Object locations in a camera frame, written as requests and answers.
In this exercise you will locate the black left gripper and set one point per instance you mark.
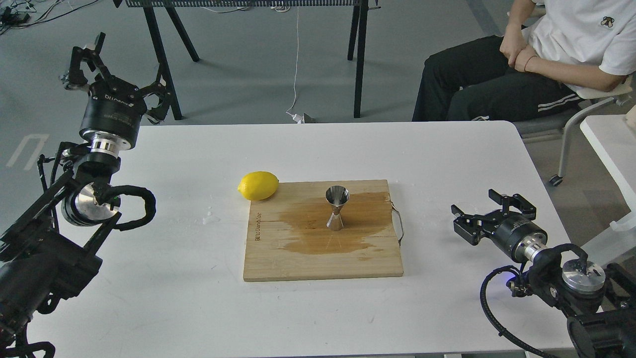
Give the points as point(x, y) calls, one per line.
point(112, 114)

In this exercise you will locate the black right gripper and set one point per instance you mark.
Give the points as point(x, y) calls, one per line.
point(517, 236)

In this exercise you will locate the steel double jigger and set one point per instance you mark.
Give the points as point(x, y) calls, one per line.
point(337, 196)

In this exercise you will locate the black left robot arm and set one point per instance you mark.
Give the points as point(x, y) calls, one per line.
point(49, 253)

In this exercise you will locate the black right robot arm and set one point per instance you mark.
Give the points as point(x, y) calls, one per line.
point(598, 302)

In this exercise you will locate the grey office chair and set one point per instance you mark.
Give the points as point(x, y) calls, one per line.
point(562, 124)

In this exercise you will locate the white side table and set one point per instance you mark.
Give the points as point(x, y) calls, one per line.
point(614, 141)

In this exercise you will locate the yellow lemon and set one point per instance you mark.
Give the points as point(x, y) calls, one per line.
point(257, 186)

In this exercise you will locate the seated person white shirt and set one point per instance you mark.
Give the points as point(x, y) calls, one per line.
point(531, 72)

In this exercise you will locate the wooden cutting board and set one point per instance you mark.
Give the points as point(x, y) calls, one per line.
point(288, 239)

